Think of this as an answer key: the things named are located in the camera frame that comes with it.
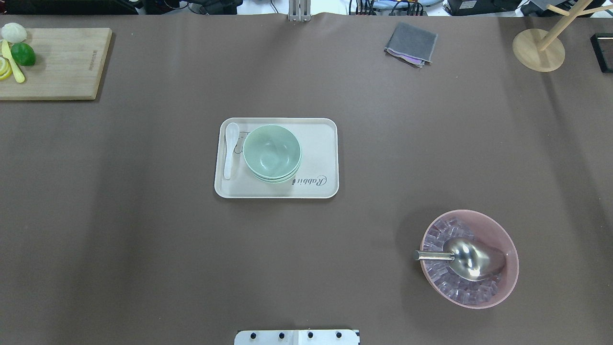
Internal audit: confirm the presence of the wooden cutting board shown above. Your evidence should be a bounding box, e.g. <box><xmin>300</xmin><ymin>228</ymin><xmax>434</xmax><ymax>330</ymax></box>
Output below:
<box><xmin>0</xmin><ymin>28</ymin><xmax>112</xmax><ymax>101</ymax></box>

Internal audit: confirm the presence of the yellow plastic knife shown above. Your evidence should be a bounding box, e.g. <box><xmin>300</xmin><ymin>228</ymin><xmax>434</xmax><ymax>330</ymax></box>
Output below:
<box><xmin>1</xmin><ymin>40</ymin><xmax>25</xmax><ymax>83</ymax></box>

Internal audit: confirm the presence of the green bowl on tray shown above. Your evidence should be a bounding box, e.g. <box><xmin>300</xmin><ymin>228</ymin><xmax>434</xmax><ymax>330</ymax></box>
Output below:
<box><xmin>252</xmin><ymin>163</ymin><xmax>302</xmax><ymax>184</ymax></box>

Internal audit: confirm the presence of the white garlic bulb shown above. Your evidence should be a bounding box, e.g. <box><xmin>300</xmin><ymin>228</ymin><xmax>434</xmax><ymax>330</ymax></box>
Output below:
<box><xmin>0</xmin><ymin>23</ymin><xmax>28</xmax><ymax>44</ymax></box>

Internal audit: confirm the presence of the pink bowl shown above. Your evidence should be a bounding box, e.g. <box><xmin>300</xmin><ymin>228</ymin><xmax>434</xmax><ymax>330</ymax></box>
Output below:
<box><xmin>420</xmin><ymin>209</ymin><xmax>519</xmax><ymax>310</ymax></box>

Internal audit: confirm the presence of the dark wooden tray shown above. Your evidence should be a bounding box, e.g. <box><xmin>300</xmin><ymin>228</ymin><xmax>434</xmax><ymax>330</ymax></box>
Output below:
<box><xmin>590</xmin><ymin>33</ymin><xmax>613</xmax><ymax>73</ymax></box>

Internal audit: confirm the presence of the grey folded cloth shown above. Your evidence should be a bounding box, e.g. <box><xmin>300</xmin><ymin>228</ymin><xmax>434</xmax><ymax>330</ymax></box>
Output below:
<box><xmin>384</xmin><ymin>23</ymin><xmax>439</xmax><ymax>68</ymax></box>

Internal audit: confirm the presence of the green bowl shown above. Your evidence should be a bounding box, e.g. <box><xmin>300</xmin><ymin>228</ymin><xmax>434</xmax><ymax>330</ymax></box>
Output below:
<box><xmin>242</xmin><ymin>124</ymin><xmax>303</xmax><ymax>178</ymax></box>
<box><xmin>252</xmin><ymin>163</ymin><xmax>302</xmax><ymax>184</ymax></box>
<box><xmin>251</xmin><ymin>157</ymin><xmax>303</xmax><ymax>184</ymax></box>

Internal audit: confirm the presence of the wooden mug stand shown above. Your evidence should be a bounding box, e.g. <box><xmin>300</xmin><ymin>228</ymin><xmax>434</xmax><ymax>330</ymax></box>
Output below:
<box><xmin>512</xmin><ymin>0</ymin><xmax>613</xmax><ymax>72</ymax></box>

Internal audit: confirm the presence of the lemon slice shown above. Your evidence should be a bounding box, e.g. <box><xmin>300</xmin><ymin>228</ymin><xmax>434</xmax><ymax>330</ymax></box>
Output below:
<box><xmin>0</xmin><ymin>56</ymin><xmax>12</xmax><ymax>80</ymax></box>

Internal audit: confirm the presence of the white ceramic spoon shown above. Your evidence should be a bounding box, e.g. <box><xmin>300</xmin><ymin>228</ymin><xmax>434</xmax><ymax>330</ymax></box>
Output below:
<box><xmin>224</xmin><ymin>122</ymin><xmax>239</xmax><ymax>180</ymax></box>

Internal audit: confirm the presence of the green lime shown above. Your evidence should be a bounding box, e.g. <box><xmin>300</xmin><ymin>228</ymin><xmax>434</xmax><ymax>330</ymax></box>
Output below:
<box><xmin>11</xmin><ymin>42</ymin><xmax>36</xmax><ymax>66</ymax></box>

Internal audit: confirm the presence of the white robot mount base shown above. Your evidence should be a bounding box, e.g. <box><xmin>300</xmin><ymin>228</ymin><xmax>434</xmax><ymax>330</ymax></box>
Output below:
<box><xmin>234</xmin><ymin>328</ymin><xmax>361</xmax><ymax>345</ymax></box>

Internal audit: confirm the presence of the metal scoop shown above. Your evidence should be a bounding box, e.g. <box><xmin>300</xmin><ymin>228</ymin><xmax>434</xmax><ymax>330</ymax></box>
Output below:
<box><xmin>412</xmin><ymin>238</ymin><xmax>506</xmax><ymax>282</ymax></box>

